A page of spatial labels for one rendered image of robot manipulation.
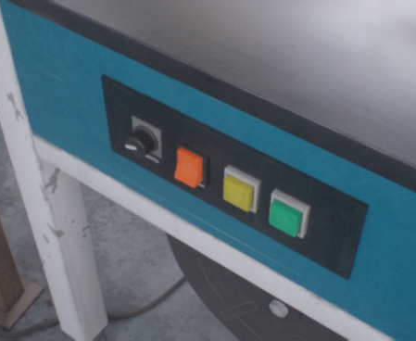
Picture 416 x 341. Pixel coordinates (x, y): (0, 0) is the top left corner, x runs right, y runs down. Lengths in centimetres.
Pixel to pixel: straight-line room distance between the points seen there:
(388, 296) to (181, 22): 27
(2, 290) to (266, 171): 78
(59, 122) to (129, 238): 66
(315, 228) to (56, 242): 44
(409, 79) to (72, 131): 34
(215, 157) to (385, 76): 15
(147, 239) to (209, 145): 80
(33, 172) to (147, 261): 53
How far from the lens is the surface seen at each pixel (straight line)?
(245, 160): 52
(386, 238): 50
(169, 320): 122
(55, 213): 85
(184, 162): 55
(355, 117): 47
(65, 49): 61
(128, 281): 127
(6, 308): 126
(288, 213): 51
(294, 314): 91
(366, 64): 51
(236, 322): 109
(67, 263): 92
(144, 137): 57
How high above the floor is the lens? 104
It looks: 46 degrees down
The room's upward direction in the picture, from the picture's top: straight up
